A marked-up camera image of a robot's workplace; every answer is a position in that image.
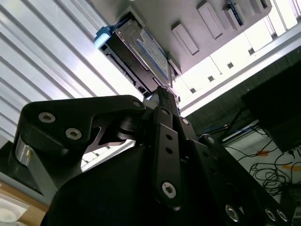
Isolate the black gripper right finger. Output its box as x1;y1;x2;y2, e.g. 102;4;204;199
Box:
168;91;293;226

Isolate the hard disk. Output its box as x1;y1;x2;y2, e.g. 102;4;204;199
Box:
93;22;183;117

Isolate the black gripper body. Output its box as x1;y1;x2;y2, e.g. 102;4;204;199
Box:
41;115;224;226

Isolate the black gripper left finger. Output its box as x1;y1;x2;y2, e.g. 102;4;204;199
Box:
8;87;182;212

